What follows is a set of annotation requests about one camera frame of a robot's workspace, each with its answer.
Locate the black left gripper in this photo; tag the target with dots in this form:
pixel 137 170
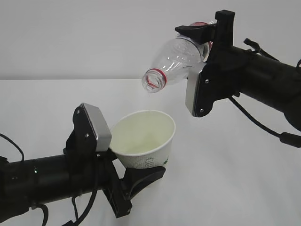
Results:
pixel 82 158

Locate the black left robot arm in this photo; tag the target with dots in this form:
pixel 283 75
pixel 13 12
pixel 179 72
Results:
pixel 27 184

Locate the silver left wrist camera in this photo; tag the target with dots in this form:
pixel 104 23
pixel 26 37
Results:
pixel 99 126

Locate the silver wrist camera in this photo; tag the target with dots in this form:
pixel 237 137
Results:
pixel 192 88
pixel 99 126

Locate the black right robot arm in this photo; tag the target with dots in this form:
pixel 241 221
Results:
pixel 271 82

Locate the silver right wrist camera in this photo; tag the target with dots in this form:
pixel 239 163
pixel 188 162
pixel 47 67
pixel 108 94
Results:
pixel 192 88

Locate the clear water bottle red label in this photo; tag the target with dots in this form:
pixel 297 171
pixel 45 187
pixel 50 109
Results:
pixel 173 61

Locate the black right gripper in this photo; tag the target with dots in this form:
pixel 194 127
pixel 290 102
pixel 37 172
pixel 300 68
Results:
pixel 218 80

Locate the white paper cup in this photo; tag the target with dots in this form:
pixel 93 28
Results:
pixel 143 139

